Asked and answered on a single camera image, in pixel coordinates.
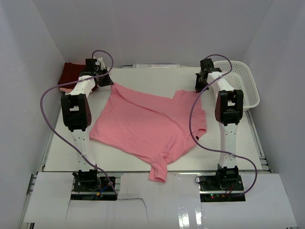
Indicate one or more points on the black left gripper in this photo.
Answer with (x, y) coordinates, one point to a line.
(105, 79)

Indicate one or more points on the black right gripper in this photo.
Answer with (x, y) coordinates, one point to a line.
(200, 83)

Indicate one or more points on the white perforated plastic basket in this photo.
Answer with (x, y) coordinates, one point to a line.
(240, 78)

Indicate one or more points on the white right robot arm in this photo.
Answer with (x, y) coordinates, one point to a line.
(228, 113)

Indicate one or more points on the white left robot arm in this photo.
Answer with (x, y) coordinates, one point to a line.
(78, 81)

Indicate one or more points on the folded dark red t-shirt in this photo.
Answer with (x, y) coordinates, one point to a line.
(70, 73)

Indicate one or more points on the white paper strip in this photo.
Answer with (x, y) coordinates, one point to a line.
(156, 66)

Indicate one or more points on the folded light pink t-shirt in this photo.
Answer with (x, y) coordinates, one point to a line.
(65, 90)

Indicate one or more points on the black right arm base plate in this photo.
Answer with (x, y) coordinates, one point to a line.
(212, 192)

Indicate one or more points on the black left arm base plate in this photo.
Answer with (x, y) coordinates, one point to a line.
(102, 191)

